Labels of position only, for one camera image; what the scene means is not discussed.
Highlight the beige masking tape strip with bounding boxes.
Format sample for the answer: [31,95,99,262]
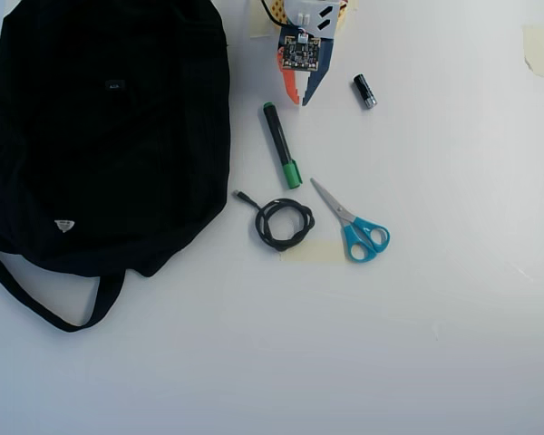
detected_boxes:
[278,239,351,265]
[520,24,544,80]
[248,0,277,39]

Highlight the black coiled USB cable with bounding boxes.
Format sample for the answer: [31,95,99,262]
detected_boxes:
[233,189,317,253]

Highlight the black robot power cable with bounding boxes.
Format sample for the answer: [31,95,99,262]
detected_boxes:
[258,0,285,26]

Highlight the small black flashlight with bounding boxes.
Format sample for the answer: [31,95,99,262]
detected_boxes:
[353,72,379,111]

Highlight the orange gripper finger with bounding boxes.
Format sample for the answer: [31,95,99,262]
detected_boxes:
[275,43,303,107]

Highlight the blue-handled scissors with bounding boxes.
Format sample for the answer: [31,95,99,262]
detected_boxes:
[309,177,392,265]

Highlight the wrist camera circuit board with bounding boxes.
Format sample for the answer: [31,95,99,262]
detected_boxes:
[277,26,324,74]

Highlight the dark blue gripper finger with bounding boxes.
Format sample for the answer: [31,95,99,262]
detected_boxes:
[301,37,336,108]

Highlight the black fabric bag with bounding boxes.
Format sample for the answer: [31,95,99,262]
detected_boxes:
[0,0,233,334]

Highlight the black marker with green cap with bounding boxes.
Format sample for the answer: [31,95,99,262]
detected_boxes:
[258,101,305,191]

